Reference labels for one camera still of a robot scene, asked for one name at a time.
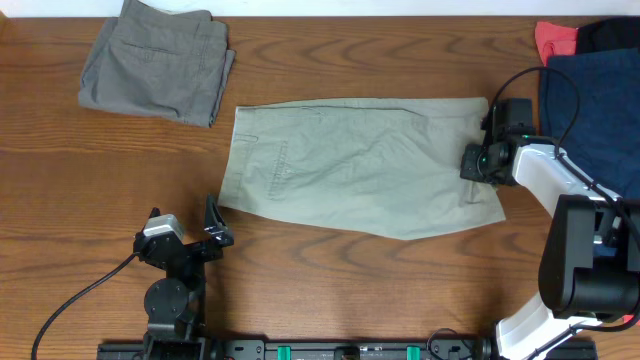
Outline red garment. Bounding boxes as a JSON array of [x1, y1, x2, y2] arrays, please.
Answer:
[[534, 21, 578, 66]]

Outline navy blue shorts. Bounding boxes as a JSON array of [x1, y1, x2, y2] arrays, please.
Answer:
[[539, 48, 639, 199]]

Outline left black cable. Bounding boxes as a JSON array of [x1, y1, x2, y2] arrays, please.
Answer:
[[30, 252, 140, 360]]

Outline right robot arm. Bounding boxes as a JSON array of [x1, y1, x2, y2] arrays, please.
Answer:
[[446, 99, 639, 359]]

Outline black garment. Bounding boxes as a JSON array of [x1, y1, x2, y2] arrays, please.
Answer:
[[576, 17, 640, 54]]

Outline black cable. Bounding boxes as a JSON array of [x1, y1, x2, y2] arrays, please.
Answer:
[[30, 252, 140, 360], [484, 66, 640, 334]]

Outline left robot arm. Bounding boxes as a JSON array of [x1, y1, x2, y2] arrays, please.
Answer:
[[133, 194, 234, 360]]

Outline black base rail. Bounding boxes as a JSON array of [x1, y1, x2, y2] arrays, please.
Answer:
[[97, 338, 599, 360]]

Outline light khaki shorts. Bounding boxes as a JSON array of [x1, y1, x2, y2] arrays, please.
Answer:
[[219, 98, 505, 240]]

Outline folded grey shorts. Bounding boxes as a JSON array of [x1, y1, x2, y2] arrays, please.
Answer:
[[78, 0, 235, 128]]

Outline right black cable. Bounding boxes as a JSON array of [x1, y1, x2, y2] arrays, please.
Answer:
[[484, 66, 640, 334]]

